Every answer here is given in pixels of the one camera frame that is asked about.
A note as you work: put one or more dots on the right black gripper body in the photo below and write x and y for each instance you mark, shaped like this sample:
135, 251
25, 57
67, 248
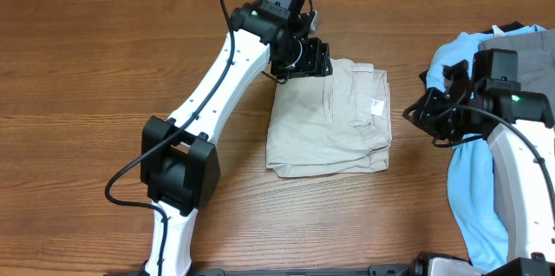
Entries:
439, 118

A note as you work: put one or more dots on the light blue t-shirt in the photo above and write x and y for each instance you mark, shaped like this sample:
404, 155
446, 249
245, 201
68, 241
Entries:
470, 182

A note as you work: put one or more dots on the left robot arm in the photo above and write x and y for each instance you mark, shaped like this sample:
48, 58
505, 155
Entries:
180, 166

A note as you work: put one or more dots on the beige shorts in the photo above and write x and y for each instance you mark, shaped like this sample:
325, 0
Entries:
337, 124

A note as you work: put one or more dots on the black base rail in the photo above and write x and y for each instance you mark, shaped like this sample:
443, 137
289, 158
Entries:
417, 269

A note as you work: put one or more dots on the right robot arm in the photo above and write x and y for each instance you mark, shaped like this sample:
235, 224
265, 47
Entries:
531, 247

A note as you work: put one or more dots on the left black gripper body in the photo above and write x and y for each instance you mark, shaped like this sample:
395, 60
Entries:
301, 58

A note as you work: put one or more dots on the grey garment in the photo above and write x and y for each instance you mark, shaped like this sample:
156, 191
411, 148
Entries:
533, 54

